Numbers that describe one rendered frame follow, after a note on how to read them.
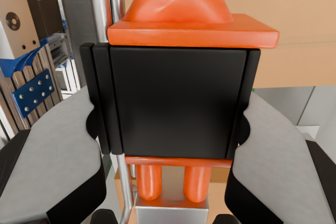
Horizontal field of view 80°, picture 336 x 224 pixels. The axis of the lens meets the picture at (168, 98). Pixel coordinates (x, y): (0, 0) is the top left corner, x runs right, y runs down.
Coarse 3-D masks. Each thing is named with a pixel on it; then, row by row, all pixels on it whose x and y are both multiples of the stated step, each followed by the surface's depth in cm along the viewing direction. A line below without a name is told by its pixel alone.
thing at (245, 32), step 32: (128, 32) 9; (160, 32) 9; (192, 32) 8; (224, 32) 8; (256, 32) 8; (128, 64) 9; (160, 64) 9; (192, 64) 9; (224, 64) 9; (256, 64) 9; (128, 96) 10; (160, 96) 10; (192, 96) 10; (224, 96) 10; (128, 128) 11; (160, 128) 11; (192, 128) 11; (224, 128) 11; (128, 160) 13; (160, 160) 12; (192, 160) 12; (224, 160) 12
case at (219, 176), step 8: (216, 168) 69; (224, 168) 69; (216, 176) 66; (224, 176) 66; (120, 184) 66; (136, 184) 66; (216, 184) 64; (224, 184) 64; (120, 192) 68; (208, 192) 67; (216, 192) 66; (224, 192) 66; (120, 200) 71; (208, 200) 69; (216, 200) 69; (120, 208) 73; (216, 208) 71; (224, 208) 71; (208, 216) 74
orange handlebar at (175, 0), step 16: (144, 0) 9; (160, 0) 9; (176, 0) 9; (192, 0) 9; (208, 0) 9; (224, 0) 10; (128, 16) 10; (144, 16) 10; (160, 16) 10; (176, 16) 10; (192, 16) 10; (208, 16) 9; (224, 16) 10; (144, 176) 15; (160, 176) 16; (192, 176) 15; (208, 176) 16; (144, 192) 16; (160, 192) 17; (192, 192) 16
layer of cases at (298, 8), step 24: (240, 0) 73; (264, 0) 73; (288, 0) 73; (312, 0) 72; (288, 24) 77; (312, 24) 77; (264, 48) 82; (288, 48) 82; (312, 48) 81; (264, 72) 87; (288, 72) 87; (312, 72) 86
